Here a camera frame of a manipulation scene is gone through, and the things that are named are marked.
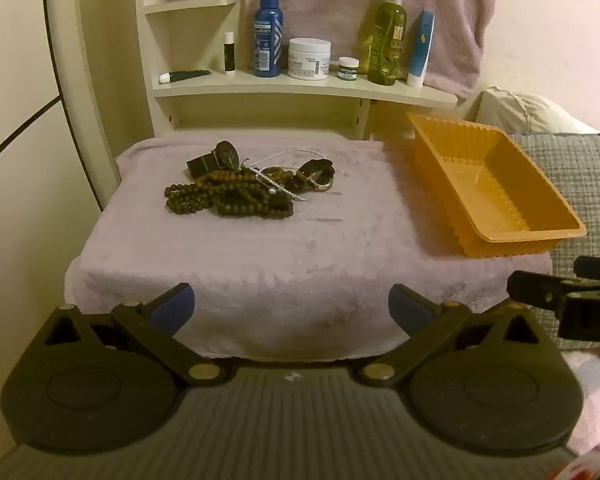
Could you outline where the cream wooden shelf unit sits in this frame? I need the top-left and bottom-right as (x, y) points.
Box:
(135, 0), (458, 142)

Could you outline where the green oil spray bottle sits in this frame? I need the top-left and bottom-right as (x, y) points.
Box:
(366, 0), (408, 86)

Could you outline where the cream pillow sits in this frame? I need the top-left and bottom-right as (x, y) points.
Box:
(475, 86), (600, 136)

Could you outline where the hanging lilac towel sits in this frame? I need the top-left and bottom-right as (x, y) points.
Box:
(244, 0), (497, 101)

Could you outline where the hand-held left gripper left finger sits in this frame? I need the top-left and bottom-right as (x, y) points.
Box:
(40, 282), (234, 388)

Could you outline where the pink striped cloth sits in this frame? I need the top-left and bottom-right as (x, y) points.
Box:
(562, 347), (600, 456)

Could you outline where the white blue tube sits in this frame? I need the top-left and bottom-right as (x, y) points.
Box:
(406, 9), (436, 87)

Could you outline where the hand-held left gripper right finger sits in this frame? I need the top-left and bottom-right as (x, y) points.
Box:
(354, 282), (547, 388)

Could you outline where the red white printed object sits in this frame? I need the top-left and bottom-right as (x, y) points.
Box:
(550, 447), (600, 480)

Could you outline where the blue spray bottle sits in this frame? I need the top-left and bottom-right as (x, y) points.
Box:
(253, 0), (284, 78)

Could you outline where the dark green tube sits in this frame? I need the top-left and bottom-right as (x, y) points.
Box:
(159, 69), (212, 84)

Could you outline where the white pearl chain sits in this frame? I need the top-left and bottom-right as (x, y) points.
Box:
(240, 148), (327, 203)

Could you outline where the black wrist watch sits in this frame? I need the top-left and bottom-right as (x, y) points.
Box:
(186, 141), (241, 179)

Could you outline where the orange plastic tray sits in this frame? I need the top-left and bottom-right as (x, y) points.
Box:
(406, 111), (587, 259)

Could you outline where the white cream jar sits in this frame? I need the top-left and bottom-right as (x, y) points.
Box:
(287, 38), (332, 80)

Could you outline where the black bracelet with gold ring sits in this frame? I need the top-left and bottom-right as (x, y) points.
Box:
(297, 157), (337, 194)

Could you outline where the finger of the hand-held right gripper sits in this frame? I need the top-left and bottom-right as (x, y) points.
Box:
(506, 269), (567, 314)
(574, 256), (600, 282)

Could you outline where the lilac fleece towel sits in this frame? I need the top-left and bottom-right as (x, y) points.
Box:
(64, 132), (553, 363)

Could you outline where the brown wooden bead bracelet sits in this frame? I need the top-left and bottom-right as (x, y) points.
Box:
(192, 166), (301, 193)

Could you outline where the cream curved furniture panel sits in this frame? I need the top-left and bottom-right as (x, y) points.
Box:
(42, 0), (131, 211)

